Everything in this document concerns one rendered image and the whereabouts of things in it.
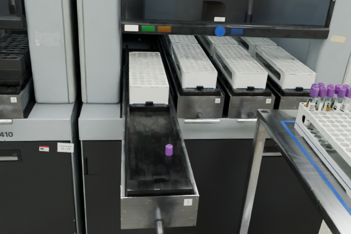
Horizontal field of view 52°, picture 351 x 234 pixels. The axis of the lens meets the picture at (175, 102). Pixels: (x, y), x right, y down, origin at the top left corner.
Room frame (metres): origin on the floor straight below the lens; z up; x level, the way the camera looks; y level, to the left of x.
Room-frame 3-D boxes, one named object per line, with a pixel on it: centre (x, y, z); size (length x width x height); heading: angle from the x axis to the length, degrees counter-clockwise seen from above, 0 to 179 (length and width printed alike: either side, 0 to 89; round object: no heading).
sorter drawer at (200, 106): (1.25, -0.02, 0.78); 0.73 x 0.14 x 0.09; 9
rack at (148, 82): (0.98, 0.09, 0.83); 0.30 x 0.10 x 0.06; 9
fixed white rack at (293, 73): (1.16, -0.35, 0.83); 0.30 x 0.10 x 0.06; 9
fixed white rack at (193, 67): (1.11, -0.04, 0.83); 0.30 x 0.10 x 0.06; 9
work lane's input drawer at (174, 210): (0.81, 0.06, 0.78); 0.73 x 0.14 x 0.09; 9
